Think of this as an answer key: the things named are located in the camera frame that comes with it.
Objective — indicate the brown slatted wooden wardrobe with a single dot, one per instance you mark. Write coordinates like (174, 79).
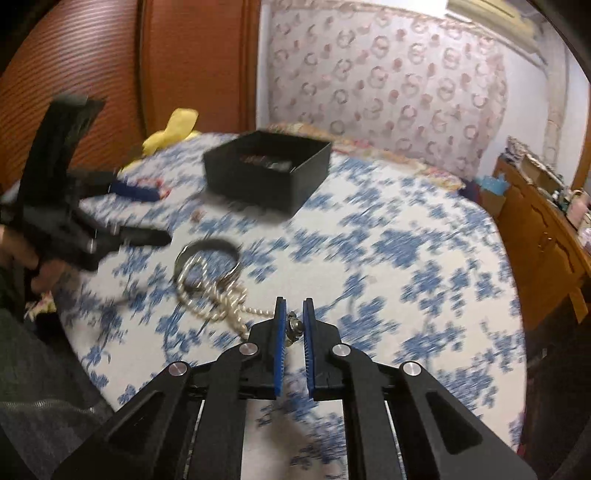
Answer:
(194, 69)

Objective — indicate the yellow plush toy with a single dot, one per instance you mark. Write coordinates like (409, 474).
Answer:
(178, 127)

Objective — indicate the blue floral tablecloth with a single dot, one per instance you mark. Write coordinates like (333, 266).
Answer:
(369, 240)

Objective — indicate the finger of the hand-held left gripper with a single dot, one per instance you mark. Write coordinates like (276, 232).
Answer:
(138, 236)
(134, 191)

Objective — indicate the pile of patterned cloth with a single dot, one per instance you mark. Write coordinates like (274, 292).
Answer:
(517, 147)

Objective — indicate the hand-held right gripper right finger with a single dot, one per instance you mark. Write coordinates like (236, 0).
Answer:
(309, 355)

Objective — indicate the floral bedspread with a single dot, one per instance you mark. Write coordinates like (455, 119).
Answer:
(415, 168)

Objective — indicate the beige side curtain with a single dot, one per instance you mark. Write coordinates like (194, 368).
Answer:
(556, 101)

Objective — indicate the person's left hand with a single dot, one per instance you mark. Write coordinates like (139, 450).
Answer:
(23, 251)

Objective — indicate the silver bangle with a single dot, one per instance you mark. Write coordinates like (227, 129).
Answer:
(233, 277)

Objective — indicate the black storage box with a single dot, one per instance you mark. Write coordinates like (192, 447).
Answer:
(258, 194)

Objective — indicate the beige air conditioner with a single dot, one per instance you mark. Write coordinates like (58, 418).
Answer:
(498, 11)

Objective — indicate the small pink trinket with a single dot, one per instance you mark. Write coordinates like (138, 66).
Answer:
(198, 216)

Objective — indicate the box with blue tissue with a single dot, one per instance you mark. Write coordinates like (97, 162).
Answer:
(491, 184)

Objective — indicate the cardboard box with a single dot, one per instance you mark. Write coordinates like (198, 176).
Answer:
(540, 173)

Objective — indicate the silver purple brooch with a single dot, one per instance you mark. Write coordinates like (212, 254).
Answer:
(293, 327)

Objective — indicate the person's grey trousers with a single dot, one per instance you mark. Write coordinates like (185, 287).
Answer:
(41, 415)

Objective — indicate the wooden sideboard cabinet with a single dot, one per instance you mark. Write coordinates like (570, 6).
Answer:
(540, 240)

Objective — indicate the pink thermos jug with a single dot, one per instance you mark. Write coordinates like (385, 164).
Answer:
(579, 207)

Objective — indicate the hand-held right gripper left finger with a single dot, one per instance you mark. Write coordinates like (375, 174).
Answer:
(278, 350)

